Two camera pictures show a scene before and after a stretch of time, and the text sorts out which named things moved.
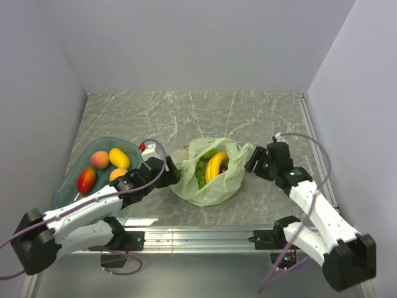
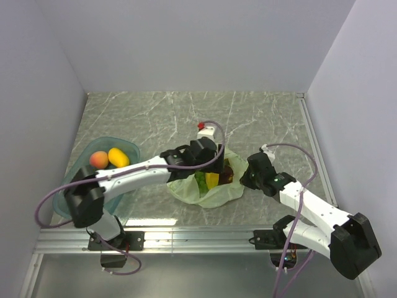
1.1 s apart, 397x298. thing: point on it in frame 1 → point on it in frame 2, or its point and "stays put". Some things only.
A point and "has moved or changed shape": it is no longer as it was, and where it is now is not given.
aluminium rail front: x=193 y=241 stays put
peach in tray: x=100 y=159 stays put
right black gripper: x=258 y=154 → x=245 y=180
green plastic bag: x=222 y=187 has moved or changed shape
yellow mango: x=118 y=158 stays put
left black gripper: x=172 y=176 → x=216 y=169
